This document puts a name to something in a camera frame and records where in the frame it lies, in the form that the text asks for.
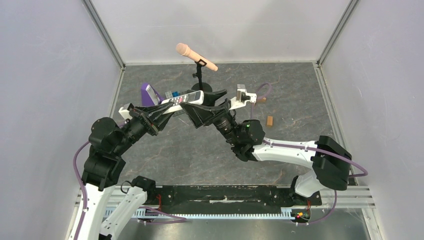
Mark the white remote control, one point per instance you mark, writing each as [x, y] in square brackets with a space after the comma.
[196, 98]

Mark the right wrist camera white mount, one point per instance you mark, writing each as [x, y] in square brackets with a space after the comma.
[242, 97]

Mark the white cable duct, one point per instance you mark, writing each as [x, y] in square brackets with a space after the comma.
[284, 214]

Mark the grey lego brick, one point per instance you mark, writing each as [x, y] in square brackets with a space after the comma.
[169, 95]

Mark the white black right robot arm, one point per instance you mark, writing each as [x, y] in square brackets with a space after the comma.
[329, 163]

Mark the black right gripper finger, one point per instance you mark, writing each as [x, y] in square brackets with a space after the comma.
[210, 98]
[201, 115]

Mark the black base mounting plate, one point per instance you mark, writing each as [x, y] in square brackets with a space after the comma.
[227, 199]

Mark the blue lego brick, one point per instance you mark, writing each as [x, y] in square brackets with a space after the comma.
[176, 94]

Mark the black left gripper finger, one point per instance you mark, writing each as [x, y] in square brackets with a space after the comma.
[161, 122]
[162, 109]

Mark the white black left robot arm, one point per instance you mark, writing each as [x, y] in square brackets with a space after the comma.
[101, 171]

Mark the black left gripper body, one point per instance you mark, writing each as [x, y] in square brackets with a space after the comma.
[142, 121]

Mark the small wooden block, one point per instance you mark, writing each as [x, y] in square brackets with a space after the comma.
[269, 121]
[261, 100]

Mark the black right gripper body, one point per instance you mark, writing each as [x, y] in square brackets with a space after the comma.
[212, 114]

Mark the pink microphone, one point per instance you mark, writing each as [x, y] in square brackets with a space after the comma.
[186, 51]

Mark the black microphone stand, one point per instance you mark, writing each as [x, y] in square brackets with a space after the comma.
[198, 74]

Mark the grey lego baseplate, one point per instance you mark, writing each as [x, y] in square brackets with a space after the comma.
[179, 113]

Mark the purple holder stand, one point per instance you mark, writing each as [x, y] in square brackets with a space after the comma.
[149, 96]

